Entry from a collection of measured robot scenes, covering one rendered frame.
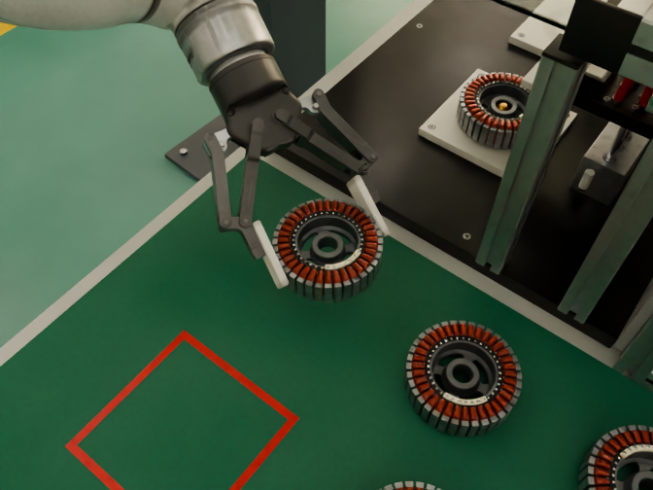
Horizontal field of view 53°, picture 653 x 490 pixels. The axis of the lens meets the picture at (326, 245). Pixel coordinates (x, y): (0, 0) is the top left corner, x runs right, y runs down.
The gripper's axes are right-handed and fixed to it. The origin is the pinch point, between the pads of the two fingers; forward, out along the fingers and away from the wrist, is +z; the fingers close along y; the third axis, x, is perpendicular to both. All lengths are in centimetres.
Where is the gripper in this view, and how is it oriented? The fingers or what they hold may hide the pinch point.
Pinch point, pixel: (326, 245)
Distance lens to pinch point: 67.1
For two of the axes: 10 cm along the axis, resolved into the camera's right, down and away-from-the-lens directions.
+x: 2.5, -1.6, -9.6
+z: 4.4, 9.0, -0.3
